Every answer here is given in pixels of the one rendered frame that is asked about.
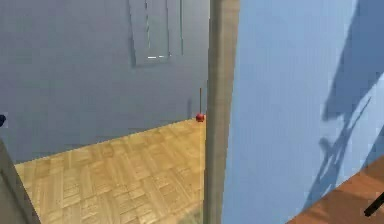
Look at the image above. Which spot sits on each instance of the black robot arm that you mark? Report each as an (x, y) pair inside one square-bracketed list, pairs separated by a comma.
[(375, 204)]

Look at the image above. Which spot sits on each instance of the red ball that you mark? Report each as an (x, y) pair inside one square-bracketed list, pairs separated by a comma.
[(200, 117)]

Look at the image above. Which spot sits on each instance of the grey room door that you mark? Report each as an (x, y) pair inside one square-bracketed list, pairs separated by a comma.
[(11, 193)]

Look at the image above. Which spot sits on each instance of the grey door frame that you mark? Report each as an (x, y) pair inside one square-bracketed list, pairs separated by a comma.
[(220, 110)]

